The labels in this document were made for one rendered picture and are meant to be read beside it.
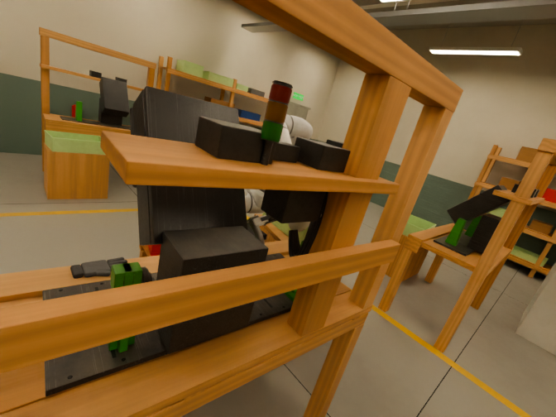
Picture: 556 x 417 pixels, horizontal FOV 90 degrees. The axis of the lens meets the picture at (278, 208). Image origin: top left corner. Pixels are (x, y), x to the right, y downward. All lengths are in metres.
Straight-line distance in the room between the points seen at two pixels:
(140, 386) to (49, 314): 0.45
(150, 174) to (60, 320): 0.28
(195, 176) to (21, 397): 0.72
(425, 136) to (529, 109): 6.63
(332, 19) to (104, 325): 0.77
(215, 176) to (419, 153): 0.96
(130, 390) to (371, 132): 1.00
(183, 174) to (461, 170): 7.61
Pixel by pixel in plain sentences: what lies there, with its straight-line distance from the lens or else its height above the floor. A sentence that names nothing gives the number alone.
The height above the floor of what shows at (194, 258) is 1.24.
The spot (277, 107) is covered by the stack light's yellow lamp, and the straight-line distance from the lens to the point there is 0.68.
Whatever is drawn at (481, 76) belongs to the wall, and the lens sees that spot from 8.26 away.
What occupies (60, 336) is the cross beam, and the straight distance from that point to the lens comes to 0.63.
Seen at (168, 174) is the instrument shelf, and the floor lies 1.52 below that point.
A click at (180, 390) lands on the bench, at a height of 0.88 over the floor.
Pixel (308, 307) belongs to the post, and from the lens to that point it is 1.14.
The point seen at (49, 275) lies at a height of 0.90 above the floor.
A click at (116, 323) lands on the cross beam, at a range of 0.64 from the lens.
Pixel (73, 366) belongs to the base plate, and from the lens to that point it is 1.03.
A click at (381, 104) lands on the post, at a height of 1.77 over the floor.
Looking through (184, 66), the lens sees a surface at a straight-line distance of 6.39.
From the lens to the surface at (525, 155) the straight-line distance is 7.25.
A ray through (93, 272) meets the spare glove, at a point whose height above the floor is 0.92.
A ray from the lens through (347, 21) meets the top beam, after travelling 0.78.
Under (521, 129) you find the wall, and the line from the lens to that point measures 7.85.
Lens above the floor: 1.66
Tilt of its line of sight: 18 degrees down
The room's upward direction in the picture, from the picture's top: 15 degrees clockwise
